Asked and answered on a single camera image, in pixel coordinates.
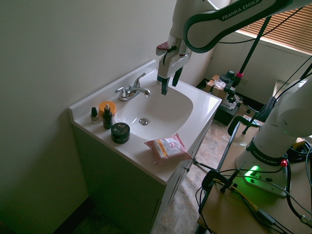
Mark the cardboard box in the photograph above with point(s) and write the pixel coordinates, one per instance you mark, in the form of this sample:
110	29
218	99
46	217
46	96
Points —
215	87

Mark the small nail polish bottle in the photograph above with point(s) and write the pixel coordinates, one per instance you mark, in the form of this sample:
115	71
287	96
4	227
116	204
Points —
94	116

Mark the dark green dropper bottle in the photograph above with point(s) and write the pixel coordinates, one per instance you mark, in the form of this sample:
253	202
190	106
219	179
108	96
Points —
107	117

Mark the black camera stand pole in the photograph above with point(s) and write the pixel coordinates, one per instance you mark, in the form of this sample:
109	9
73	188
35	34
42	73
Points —
252	47

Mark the chrome sink drain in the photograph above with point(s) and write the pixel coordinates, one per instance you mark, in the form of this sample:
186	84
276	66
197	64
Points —
143	121

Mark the white vanity cabinet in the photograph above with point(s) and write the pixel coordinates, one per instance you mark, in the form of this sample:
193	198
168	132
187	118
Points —
122	195

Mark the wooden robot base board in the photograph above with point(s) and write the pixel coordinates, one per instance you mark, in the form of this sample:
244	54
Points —
253	200

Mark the white vanity sink top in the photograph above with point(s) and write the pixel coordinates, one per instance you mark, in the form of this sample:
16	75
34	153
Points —
146	117

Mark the black round cream jar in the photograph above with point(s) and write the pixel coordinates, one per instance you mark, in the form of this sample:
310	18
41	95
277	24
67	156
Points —
120	132

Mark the black equipment case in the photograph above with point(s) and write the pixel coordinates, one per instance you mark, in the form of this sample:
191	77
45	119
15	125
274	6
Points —
226	111

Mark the orange round jar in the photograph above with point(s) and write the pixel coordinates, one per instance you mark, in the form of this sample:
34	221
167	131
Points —
110	106

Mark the pink wet wipes pack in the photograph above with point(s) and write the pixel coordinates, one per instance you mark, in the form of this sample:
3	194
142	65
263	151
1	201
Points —
168	149

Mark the red emergency stop button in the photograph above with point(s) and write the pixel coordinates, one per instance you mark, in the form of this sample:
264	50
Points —
283	163

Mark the wooden window blinds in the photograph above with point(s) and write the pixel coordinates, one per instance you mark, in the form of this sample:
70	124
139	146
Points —
282	26

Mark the black tripod head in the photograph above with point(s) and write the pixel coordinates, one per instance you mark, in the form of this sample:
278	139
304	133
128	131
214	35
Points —
231	81

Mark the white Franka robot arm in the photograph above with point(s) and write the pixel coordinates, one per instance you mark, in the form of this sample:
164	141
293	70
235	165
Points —
273	114

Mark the red wrist camera mount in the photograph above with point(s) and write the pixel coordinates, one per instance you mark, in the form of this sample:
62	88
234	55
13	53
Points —
162	48

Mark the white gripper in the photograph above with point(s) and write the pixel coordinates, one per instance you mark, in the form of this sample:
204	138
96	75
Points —
170	64

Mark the chrome sink faucet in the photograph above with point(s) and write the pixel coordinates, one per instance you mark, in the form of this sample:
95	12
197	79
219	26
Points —
132	90

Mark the black clamp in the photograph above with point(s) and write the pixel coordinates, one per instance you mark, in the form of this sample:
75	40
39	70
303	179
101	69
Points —
220	179
240	124

